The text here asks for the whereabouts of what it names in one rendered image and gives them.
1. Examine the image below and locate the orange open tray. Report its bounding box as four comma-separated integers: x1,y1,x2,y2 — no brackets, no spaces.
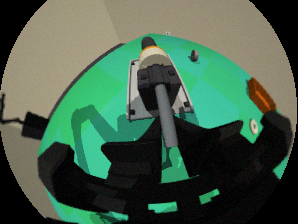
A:
247,77,278,115

